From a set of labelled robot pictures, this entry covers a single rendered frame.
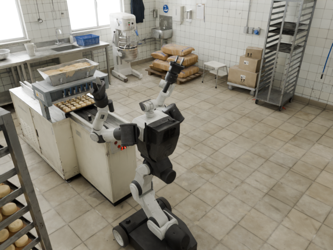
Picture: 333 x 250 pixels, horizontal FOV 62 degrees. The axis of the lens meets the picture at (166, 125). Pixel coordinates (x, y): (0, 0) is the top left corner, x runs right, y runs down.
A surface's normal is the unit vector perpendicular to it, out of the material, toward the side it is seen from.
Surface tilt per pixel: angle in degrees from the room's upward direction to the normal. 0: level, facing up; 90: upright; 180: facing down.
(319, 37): 90
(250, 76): 88
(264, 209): 0
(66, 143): 90
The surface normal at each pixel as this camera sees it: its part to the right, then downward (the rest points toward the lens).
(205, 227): 0.00, -0.87
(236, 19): -0.70, 0.35
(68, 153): 0.70, 0.35
